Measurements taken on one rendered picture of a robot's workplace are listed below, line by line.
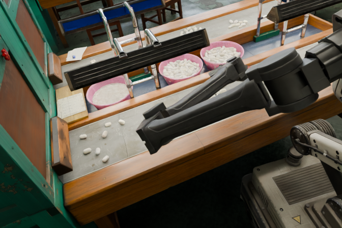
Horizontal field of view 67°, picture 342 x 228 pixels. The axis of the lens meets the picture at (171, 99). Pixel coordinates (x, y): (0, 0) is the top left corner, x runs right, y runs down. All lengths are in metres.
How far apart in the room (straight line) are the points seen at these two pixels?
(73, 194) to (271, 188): 0.88
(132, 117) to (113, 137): 0.14
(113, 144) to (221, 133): 0.49
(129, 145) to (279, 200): 0.72
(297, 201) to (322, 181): 0.17
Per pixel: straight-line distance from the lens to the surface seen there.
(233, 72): 0.92
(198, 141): 1.13
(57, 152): 1.15
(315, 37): 1.86
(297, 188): 1.39
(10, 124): 0.95
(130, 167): 1.10
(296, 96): 0.52
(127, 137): 1.24
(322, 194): 1.41
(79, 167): 1.22
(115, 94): 1.52
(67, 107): 1.49
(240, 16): 2.18
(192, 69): 1.57
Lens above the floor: 1.64
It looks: 41 degrees down
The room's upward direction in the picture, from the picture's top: 10 degrees counter-clockwise
